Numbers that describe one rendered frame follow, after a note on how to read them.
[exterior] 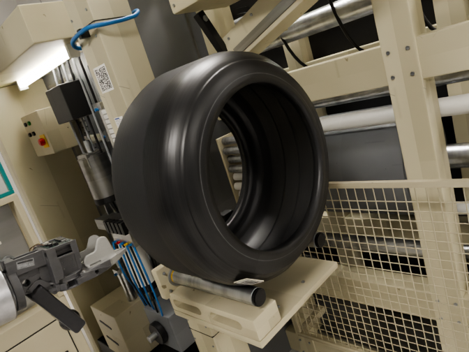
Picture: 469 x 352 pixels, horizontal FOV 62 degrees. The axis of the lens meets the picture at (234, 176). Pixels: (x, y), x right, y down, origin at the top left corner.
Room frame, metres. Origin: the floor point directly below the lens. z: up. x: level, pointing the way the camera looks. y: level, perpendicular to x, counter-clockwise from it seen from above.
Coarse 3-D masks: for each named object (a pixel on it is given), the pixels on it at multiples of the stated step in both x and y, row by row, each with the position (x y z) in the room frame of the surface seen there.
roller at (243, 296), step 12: (180, 276) 1.04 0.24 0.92; (192, 276) 1.01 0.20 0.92; (204, 288) 0.95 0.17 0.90; (216, 288) 0.92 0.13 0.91; (228, 288) 0.89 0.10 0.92; (240, 288) 0.86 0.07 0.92; (252, 288) 0.84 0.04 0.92; (240, 300) 0.85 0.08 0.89; (252, 300) 0.82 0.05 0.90; (264, 300) 0.83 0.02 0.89
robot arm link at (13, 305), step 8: (0, 272) 0.59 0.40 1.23; (0, 280) 0.58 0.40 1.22; (8, 280) 0.60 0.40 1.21; (0, 288) 0.57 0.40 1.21; (8, 288) 0.58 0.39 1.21; (0, 296) 0.56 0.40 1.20; (8, 296) 0.57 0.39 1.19; (0, 304) 0.56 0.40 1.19; (8, 304) 0.57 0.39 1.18; (16, 304) 0.59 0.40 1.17; (0, 312) 0.56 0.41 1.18; (8, 312) 0.57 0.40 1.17; (16, 312) 0.58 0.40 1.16; (0, 320) 0.56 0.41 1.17; (8, 320) 0.57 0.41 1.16
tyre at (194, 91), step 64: (192, 64) 0.90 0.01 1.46; (256, 64) 0.94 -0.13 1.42; (128, 128) 0.90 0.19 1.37; (192, 128) 0.78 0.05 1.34; (256, 128) 1.26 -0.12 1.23; (320, 128) 1.06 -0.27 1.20; (128, 192) 0.84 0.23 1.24; (192, 192) 0.75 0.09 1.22; (256, 192) 1.23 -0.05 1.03; (320, 192) 1.00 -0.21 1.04; (192, 256) 0.76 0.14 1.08; (256, 256) 0.81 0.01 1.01
